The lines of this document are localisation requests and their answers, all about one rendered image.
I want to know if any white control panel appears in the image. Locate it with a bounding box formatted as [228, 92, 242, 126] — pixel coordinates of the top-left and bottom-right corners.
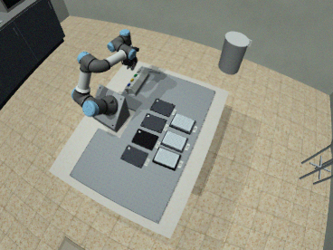
[125, 68, 150, 96]

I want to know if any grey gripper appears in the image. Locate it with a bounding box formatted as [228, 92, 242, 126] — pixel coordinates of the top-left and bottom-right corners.
[121, 56, 138, 71]

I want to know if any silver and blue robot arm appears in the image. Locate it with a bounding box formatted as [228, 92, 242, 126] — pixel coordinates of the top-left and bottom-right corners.
[71, 29, 139, 117]

